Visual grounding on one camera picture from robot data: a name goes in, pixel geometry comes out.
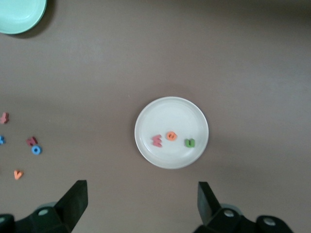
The pale green round plate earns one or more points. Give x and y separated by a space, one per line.
19 14

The brown table cover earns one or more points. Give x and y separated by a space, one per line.
243 60

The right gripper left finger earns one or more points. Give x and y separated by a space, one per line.
73 208

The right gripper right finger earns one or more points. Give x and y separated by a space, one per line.
211 213

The orange foam letter v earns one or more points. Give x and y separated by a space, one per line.
17 175

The orange foam letter e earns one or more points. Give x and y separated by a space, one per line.
168 136

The blue foam letter o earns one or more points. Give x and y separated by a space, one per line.
33 150

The blue foam letter x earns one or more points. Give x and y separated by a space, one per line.
2 140

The green foam letter n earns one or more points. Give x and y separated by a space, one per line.
187 143

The pink foam letter f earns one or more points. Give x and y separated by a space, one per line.
4 118

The pink foam letter w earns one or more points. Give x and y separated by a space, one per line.
157 141

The dark red foam letter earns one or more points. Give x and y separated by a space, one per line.
31 141

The beige round plate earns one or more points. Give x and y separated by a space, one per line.
170 114

